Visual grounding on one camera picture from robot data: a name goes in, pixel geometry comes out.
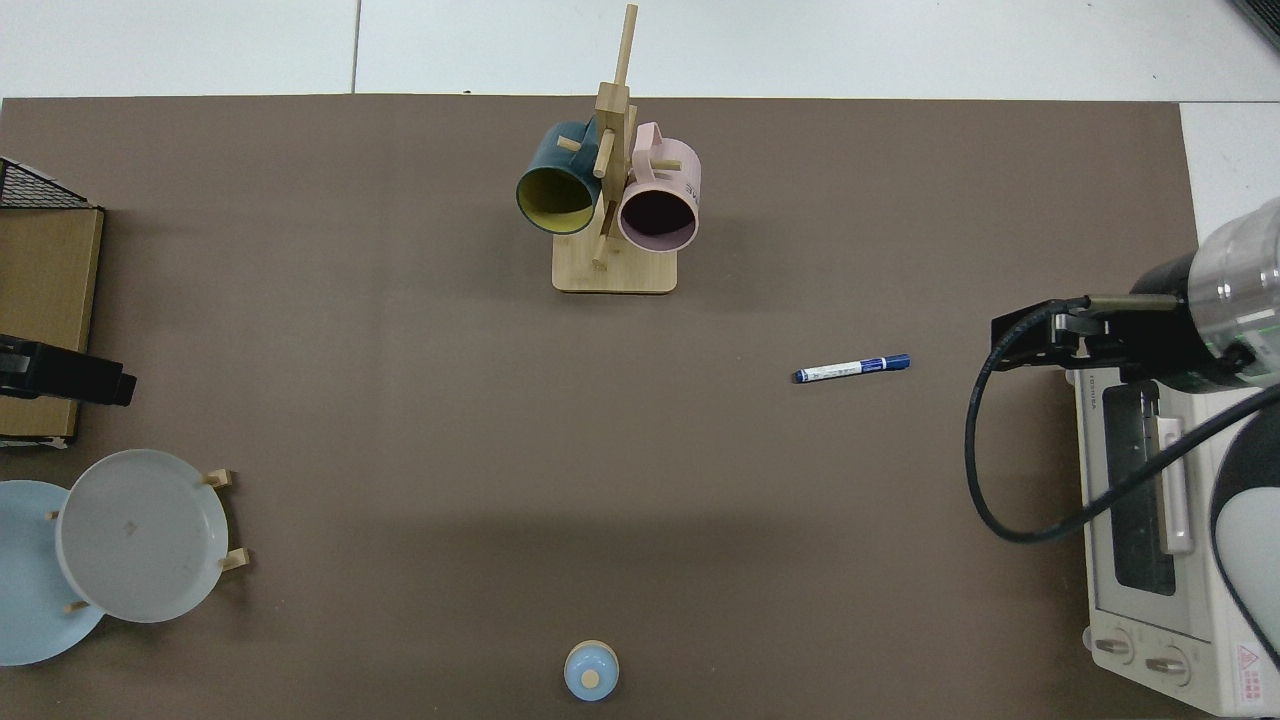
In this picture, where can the blue and white marker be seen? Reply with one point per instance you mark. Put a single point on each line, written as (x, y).
(850, 368)

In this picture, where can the grey plate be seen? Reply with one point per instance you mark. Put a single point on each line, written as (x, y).
(140, 560)

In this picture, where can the light blue plate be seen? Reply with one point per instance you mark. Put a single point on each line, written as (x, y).
(25, 580)

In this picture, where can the wooden plate rack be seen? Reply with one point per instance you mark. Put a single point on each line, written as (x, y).
(240, 559)

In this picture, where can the pale toaster oven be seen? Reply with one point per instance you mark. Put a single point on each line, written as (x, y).
(1130, 600)

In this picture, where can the brown table cloth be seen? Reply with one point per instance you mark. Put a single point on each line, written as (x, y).
(400, 350)

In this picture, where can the dark grey panel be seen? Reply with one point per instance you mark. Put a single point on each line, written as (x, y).
(1265, 15)

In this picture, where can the teal mug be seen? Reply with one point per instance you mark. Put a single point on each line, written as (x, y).
(550, 160)

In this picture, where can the pink mug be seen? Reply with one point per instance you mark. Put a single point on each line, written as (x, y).
(640, 185)

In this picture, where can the wooden cup stand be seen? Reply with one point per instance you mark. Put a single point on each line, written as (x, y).
(615, 275)

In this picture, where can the small blue round knob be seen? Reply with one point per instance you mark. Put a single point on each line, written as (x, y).
(580, 665)

